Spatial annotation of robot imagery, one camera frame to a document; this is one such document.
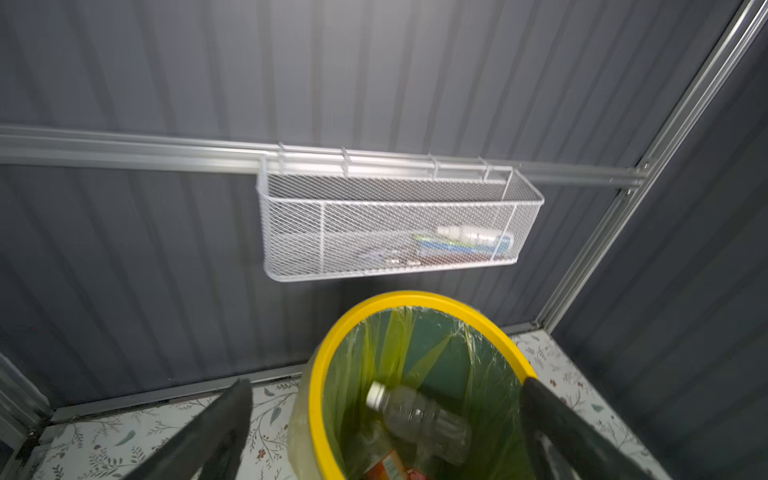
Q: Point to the clear bottle red label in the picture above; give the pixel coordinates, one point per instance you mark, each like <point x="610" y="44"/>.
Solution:
<point x="391" y="467"/>

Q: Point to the blue bin yellow rim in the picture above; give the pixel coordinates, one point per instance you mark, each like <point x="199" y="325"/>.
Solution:
<point x="308" y="451"/>

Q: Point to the clear bottle white cap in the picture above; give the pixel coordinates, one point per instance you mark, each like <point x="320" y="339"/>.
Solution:
<point x="419" y="420"/>

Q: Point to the blue tube in basket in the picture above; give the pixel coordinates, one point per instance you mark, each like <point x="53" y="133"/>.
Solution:
<point x="436" y="246"/>

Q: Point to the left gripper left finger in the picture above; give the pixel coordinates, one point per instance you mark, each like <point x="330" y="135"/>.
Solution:
<point x="210" y="446"/>

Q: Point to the yellow-green bin liner bag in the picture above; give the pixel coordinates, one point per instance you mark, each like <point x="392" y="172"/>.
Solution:
<point x="468" y="372"/>

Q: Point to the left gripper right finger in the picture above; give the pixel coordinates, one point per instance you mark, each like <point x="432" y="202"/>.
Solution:
<point x="561" y="445"/>

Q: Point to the white wire mesh basket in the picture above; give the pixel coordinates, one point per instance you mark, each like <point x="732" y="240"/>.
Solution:
<point x="333" y="215"/>

